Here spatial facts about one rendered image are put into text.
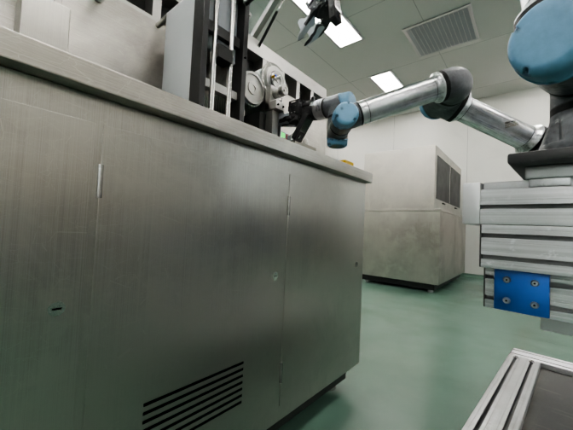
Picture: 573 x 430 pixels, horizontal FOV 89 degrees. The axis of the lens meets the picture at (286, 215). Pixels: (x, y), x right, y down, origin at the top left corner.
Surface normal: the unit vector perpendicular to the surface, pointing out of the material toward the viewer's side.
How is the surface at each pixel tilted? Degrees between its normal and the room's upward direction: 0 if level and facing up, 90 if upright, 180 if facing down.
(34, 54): 90
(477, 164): 90
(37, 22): 90
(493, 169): 90
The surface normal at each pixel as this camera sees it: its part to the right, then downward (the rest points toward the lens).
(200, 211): 0.77, 0.01
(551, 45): -0.85, 0.07
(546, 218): -0.71, -0.06
